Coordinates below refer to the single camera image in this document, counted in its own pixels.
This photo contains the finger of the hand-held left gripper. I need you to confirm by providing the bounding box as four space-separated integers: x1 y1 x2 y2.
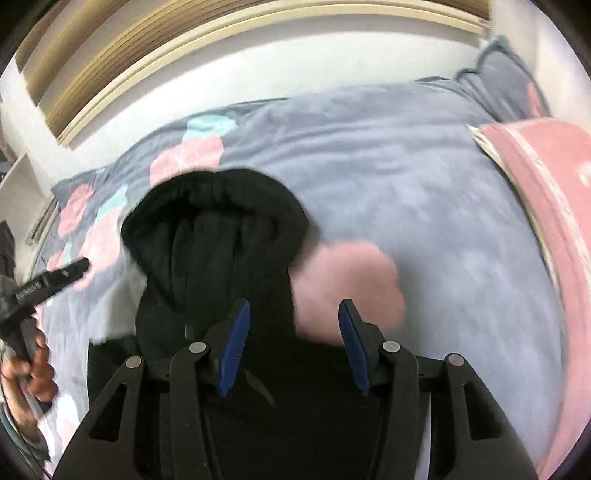
36 257 92 292

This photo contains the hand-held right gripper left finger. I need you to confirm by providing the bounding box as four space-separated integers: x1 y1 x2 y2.
52 299 252 480

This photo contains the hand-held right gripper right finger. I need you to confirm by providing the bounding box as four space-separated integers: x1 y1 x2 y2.
338 299 542 480

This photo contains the black hoodie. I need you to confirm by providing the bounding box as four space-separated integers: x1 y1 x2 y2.
87 168 416 480

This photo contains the person's left forearm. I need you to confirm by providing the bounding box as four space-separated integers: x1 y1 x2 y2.
0 404 51 464

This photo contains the person's left hand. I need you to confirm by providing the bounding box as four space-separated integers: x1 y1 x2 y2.
0 333 59 414

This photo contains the white bookshelf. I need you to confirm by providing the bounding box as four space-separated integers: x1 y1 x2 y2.
0 152 57 243

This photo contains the grey floral blanket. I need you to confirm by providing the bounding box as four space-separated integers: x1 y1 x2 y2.
32 78 573 480

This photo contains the brown striped window blind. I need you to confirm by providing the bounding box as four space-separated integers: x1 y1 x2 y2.
16 0 492 145

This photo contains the pink pillow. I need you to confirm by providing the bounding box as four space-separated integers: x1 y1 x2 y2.
466 117 591 480

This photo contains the grey pillow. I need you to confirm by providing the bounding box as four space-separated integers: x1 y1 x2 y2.
455 37 552 123

